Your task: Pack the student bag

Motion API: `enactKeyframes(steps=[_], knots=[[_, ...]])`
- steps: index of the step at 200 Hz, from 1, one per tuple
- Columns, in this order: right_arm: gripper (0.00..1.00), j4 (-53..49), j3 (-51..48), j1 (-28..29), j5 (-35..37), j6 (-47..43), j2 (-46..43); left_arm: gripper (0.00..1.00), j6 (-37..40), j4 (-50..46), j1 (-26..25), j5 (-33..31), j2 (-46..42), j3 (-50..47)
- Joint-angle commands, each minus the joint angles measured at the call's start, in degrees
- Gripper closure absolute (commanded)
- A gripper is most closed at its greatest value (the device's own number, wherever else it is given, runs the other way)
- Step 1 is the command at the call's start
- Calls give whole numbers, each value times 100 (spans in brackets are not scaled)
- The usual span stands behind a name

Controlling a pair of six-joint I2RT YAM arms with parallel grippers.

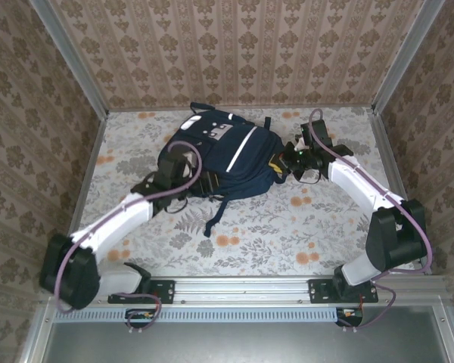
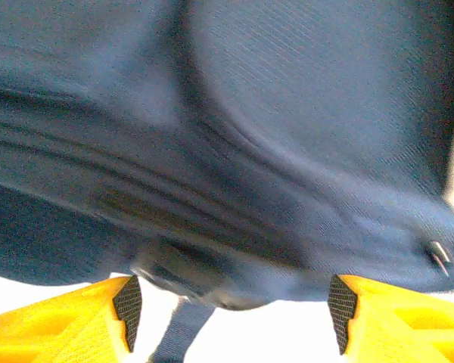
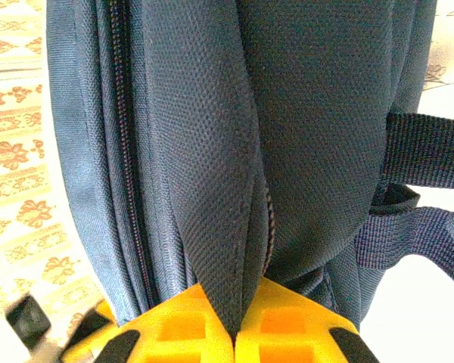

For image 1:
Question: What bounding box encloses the navy blue student backpack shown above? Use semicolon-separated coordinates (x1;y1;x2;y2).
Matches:
157;101;288;239

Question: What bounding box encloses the floral table cloth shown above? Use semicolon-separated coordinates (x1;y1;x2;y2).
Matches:
66;107;419;279

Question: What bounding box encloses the black connector board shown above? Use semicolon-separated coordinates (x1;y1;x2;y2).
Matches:
125;308;160;329
335;307;365;327

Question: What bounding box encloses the grey metal panel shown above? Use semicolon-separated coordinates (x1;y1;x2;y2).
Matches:
20;306;454;363

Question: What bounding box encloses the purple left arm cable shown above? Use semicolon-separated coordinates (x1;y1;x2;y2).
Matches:
54;141;204;334

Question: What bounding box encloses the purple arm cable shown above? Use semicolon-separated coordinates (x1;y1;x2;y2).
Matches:
308;108;434;333
54;141;204;334

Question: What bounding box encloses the aluminium table end rail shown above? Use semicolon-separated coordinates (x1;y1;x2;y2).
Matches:
107;104;374;113

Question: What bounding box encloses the aluminium table side rail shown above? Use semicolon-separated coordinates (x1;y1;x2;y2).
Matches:
62;111;110;241
368;107;431;275

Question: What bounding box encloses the aluminium frame post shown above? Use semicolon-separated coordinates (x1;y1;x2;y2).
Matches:
371;0;446;114
29;0;110;119

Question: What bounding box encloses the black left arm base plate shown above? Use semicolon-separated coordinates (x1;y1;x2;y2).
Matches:
107;278;176;306

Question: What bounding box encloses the aluminium mounting rail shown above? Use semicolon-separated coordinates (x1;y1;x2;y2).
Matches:
43;278;449;308

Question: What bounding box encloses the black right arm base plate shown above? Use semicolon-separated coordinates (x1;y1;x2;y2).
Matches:
308;278;379;305

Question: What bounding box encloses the light blue slotted cable duct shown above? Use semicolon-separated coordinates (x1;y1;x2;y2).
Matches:
52;306;366;324

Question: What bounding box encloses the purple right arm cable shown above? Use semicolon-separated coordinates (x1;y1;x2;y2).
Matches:
308;108;434;333

